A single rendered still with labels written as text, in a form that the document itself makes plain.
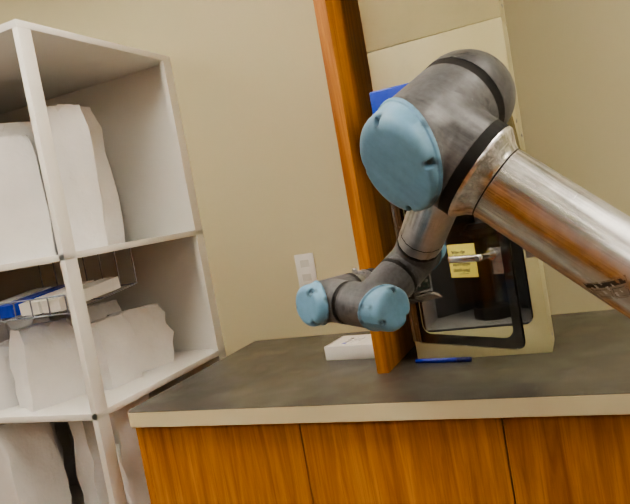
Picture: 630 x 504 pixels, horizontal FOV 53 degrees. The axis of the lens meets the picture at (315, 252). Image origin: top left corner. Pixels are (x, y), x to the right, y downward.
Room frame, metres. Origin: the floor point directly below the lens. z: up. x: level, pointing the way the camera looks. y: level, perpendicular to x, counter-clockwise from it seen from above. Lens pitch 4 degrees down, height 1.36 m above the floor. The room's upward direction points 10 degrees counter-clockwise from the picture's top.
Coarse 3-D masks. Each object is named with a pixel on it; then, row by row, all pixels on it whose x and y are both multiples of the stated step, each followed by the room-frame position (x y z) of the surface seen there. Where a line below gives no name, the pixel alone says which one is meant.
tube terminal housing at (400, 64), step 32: (448, 32) 1.50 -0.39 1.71; (480, 32) 1.47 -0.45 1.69; (384, 64) 1.56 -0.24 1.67; (416, 64) 1.53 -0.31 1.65; (512, 64) 1.54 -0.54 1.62; (544, 288) 1.48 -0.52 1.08; (544, 320) 1.45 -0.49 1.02; (448, 352) 1.54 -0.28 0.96; (480, 352) 1.51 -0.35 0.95; (512, 352) 1.48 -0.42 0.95; (544, 352) 1.45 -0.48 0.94
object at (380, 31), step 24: (360, 0) 1.57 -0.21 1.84; (384, 0) 1.55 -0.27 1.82; (408, 0) 1.53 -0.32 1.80; (432, 0) 1.50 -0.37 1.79; (456, 0) 1.48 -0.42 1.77; (480, 0) 1.46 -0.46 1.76; (384, 24) 1.55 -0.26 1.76; (408, 24) 1.53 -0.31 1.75; (432, 24) 1.51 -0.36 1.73; (456, 24) 1.49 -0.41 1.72; (384, 48) 1.56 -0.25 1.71
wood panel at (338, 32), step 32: (320, 0) 1.52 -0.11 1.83; (352, 0) 1.71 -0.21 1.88; (320, 32) 1.52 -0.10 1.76; (352, 32) 1.67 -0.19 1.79; (352, 64) 1.63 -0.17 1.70; (352, 96) 1.59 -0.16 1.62; (352, 128) 1.55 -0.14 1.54; (352, 160) 1.51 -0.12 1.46; (352, 192) 1.52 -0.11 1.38; (352, 224) 1.53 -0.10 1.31; (384, 224) 1.66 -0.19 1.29; (384, 256) 1.62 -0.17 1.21; (384, 352) 1.52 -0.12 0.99
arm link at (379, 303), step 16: (384, 272) 1.04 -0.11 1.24; (400, 272) 1.04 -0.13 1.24; (352, 288) 1.04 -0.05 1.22; (368, 288) 1.01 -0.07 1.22; (384, 288) 0.99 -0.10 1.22; (400, 288) 1.01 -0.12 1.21; (336, 304) 1.05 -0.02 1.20; (352, 304) 1.02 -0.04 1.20; (368, 304) 0.99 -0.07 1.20; (384, 304) 0.98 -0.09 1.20; (400, 304) 1.00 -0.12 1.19; (352, 320) 1.03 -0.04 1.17; (368, 320) 0.99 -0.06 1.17; (384, 320) 0.98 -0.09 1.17; (400, 320) 1.00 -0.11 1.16
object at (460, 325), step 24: (456, 216) 1.42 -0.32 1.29; (456, 240) 1.43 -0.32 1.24; (480, 240) 1.38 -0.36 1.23; (504, 240) 1.33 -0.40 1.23; (480, 264) 1.38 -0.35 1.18; (504, 264) 1.34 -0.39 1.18; (432, 288) 1.50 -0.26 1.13; (456, 288) 1.44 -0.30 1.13; (480, 288) 1.39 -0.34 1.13; (504, 288) 1.34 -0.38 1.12; (432, 312) 1.51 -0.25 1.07; (456, 312) 1.45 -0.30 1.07; (480, 312) 1.40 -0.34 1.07; (504, 312) 1.35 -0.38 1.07; (432, 336) 1.52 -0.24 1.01; (456, 336) 1.46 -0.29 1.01; (480, 336) 1.41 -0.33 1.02; (504, 336) 1.36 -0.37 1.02
